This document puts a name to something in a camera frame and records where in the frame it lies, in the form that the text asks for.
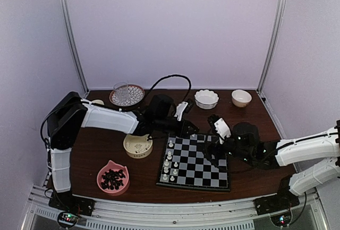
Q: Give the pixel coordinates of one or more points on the patterned ceramic plate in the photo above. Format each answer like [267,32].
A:
[136,94]

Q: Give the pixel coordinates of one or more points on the right aluminium frame post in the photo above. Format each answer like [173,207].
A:
[280,10]

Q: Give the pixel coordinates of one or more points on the white scalloped dish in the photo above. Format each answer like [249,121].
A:
[206,99]

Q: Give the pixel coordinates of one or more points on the pink cat-ear bowl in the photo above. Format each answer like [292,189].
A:
[114,166]

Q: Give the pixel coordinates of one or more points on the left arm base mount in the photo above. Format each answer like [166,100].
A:
[70,203]

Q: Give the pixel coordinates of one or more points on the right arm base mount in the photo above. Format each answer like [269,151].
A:
[275,203]

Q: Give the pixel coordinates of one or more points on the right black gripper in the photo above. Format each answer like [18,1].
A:
[214,144]

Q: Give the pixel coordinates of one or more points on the cream ribbed mug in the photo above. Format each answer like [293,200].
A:
[98,101]

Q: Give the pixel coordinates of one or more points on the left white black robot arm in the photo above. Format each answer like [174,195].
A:
[72,113]

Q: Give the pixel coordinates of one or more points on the aluminium frame post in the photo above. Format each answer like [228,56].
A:
[72,45]
[280,10]

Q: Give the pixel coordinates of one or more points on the small cream bowl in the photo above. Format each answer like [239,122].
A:
[241,98]

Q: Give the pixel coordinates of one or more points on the aluminium front rail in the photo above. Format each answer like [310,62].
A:
[110,214]

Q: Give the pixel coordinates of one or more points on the black white chessboard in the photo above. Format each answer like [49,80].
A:
[195,172]

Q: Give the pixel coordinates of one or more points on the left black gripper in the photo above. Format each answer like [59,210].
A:
[184,131]

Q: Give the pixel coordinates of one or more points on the pile of black chess pieces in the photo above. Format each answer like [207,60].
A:
[113,180]

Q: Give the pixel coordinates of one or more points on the white chess bishop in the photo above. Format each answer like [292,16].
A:
[170,144]

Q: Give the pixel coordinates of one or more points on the cream cat-ear bowl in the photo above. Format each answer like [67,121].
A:
[138,147]

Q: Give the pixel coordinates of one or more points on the clear drinking glass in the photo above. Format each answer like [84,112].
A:
[121,91]

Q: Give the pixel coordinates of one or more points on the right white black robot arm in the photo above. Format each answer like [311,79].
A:
[324,145]

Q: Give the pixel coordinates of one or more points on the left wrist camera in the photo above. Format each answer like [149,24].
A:
[183,107]

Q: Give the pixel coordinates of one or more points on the left aluminium frame post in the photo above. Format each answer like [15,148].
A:
[72,45]

